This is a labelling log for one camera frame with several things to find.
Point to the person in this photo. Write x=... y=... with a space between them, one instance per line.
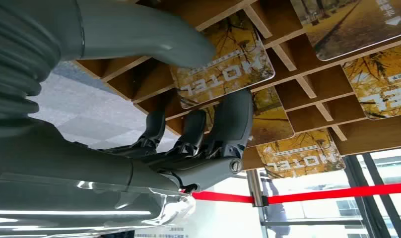
x=275 y=216

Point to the silver stanchion post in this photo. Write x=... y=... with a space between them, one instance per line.
x=255 y=190

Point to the wooden card rack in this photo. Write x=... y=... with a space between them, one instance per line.
x=325 y=85

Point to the clear plastic wrist cover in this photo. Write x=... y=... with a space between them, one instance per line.
x=175 y=210

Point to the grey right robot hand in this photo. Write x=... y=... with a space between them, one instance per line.
x=88 y=164

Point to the dark window frame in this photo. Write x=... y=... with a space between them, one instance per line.
x=368 y=203

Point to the red barrier belt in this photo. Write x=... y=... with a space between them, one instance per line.
x=223 y=197
x=335 y=193

